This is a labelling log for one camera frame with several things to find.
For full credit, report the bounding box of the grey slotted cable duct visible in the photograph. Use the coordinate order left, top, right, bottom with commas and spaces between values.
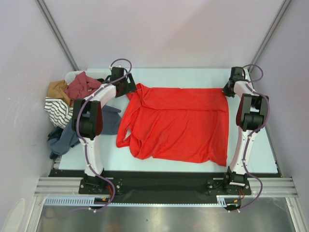
44, 195, 256, 207

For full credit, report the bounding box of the grey-blue tank top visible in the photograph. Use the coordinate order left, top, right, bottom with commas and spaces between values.
47, 105, 121, 160

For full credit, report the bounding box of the tan brown tank top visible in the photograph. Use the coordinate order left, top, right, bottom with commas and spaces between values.
47, 80, 70, 106

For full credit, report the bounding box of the striped white black tank top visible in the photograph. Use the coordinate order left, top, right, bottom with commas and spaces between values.
44, 97, 73, 129

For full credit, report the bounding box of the left aluminium corner post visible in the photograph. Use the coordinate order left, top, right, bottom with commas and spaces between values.
35, 0, 79, 71

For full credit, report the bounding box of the maroon tank top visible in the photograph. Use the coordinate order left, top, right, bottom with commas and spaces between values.
65, 72, 101, 107

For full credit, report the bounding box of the red tank top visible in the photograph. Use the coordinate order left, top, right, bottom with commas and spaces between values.
116, 84, 229, 166

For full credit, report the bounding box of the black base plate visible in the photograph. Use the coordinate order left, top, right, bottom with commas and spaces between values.
78, 174, 123, 195
206, 178, 252, 196

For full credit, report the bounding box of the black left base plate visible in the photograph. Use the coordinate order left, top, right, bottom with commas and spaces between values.
78, 174, 123, 195

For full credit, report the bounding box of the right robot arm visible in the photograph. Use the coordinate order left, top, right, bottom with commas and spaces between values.
222, 64, 270, 194

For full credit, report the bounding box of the right aluminium corner post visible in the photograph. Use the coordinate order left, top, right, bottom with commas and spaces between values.
251, 0, 293, 65

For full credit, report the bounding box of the aluminium corner post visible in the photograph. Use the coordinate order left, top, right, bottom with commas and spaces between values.
35, 0, 79, 71
251, 0, 293, 65

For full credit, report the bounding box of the white plastic laundry bin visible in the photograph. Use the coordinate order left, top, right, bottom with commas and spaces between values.
64, 69, 111, 84

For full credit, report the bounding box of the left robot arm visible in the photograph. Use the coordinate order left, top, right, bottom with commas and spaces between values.
71, 66, 137, 193

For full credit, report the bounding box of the aluminium frame rail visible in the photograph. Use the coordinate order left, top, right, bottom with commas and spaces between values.
34, 177, 298, 198

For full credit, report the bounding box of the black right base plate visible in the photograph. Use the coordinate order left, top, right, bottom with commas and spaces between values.
206, 178, 252, 196

